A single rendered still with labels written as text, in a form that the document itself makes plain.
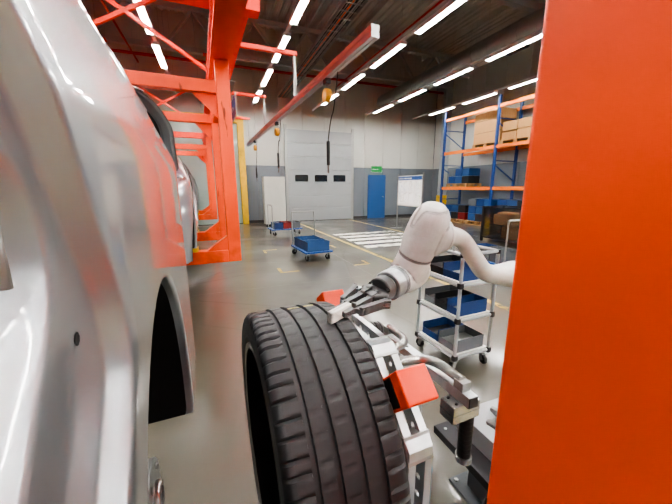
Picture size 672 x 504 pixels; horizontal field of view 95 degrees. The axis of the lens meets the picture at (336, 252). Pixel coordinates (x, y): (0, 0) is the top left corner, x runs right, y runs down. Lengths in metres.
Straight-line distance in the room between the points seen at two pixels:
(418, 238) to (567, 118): 0.61
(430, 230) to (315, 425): 0.55
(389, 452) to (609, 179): 0.55
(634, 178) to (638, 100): 0.05
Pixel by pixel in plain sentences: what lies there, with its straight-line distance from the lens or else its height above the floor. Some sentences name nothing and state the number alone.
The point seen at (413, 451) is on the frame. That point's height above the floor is 0.96.
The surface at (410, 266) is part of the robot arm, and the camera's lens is 0.92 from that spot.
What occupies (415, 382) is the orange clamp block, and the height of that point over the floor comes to 1.11.
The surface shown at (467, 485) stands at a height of 0.02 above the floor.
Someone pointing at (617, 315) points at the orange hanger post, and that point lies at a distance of 0.32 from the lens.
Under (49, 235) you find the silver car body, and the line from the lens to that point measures 0.31.
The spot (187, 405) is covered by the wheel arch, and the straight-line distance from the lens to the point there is 1.25.
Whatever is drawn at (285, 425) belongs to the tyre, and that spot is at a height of 1.08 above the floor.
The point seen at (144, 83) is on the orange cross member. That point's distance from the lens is 4.44.
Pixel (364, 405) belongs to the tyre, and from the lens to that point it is 0.66.
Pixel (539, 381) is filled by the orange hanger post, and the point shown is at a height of 1.30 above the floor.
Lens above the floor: 1.49
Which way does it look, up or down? 12 degrees down
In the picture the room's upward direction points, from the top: straight up
